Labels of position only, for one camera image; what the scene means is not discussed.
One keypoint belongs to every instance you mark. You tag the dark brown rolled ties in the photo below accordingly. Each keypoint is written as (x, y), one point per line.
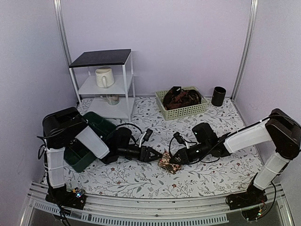
(177, 97)

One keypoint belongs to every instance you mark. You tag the white ceramic mug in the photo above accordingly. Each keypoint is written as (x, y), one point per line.
(104, 77)

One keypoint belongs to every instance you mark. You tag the aluminium frame post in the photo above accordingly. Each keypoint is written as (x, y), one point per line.
(247, 44)
(63, 37)

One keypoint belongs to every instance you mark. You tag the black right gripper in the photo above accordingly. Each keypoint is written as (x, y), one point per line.
(185, 157)

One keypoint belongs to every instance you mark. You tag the left aluminium frame post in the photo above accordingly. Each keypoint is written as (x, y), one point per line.
(63, 37)

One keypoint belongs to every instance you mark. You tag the white shelf with black top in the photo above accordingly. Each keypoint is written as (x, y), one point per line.
(110, 90)

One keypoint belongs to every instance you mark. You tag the pale green perforated basket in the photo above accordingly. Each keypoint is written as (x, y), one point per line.
(180, 112)

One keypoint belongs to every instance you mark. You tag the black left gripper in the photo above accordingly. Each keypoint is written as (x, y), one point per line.
(145, 156)

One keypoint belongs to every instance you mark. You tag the right aluminium frame post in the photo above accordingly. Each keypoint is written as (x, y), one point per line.
(247, 44)

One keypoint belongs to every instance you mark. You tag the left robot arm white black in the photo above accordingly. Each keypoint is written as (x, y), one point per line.
(69, 136)

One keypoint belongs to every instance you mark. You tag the aluminium front rail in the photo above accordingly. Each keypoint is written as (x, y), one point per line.
(120, 211)

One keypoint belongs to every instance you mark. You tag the dark green plastic bin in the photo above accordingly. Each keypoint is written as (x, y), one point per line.
(91, 143)

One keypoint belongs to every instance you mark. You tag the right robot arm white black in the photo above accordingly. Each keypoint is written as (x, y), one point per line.
(278, 131)

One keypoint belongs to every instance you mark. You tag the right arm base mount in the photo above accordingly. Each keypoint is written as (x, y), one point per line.
(253, 199)

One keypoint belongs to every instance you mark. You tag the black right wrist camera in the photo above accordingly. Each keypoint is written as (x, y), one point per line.
(204, 132)

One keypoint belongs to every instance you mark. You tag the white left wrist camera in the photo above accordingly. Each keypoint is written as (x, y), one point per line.
(144, 137)

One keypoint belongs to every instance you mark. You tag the cream floral patterned tie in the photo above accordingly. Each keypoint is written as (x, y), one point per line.
(165, 163)

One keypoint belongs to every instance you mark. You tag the black cylindrical cup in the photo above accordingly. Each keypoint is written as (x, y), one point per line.
(218, 96)

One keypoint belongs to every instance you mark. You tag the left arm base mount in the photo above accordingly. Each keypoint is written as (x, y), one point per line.
(75, 198)

